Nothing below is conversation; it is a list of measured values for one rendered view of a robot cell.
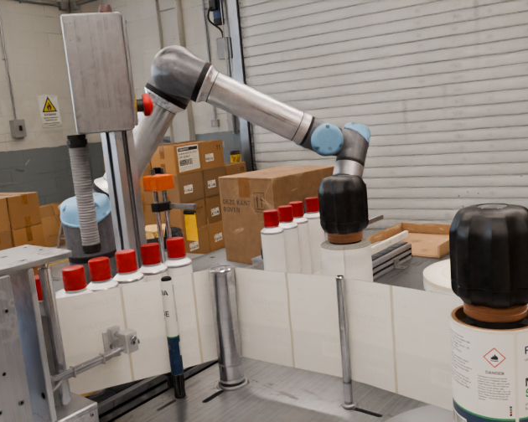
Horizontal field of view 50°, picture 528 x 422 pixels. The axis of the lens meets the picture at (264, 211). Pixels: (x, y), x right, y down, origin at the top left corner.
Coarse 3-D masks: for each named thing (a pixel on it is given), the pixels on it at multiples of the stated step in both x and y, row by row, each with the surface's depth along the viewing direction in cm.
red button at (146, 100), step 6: (144, 96) 96; (150, 96) 97; (138, 102) 96; (144, 102) 96; (150, 102) 96; (138, 108) 96; (144, 108) 96; (150, 108) 96; (144, 114) 97; (150, 114) 97
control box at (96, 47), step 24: (72, 24) 89; (96, 24) 90; (120, 24) 92; (72, 48) 90; (96, 48) 91; (120, 48) 92; (72, 72) 90; (96, 72) 91; (120, 72) 92; (72, 96) 91; (96, 96) 92; (120, 96) 93; (96, 120) 92; (120, 120) 93
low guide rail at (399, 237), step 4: (404, 232) 168; (392, 236) 164; (396, 236) 164; (400, 236) 166; (404, 236) 168; (384, 240) 160; (388, 240) 160; (392, 240) 162; (396, 240) 164; (400, 240) 166; (376, 244) 156; (380, 244) 156; (384, 244) 158; (388, 244) 160; (392, 244) 162; (372, 248) 153; (376, 248) 155; (380, 248) 156; (384, 248) 158; (372, 252) 153; (376, 252) 155; (320, 272) 133
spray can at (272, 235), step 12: (264, 216) 123; (276, 216) 123; (264, 228) 124; (276, 228) 123; (264, 240) 123; (276, 240) 122; (264, 252) 124; (276, 252) 123; (264, 264) 125; (276, 264) 123
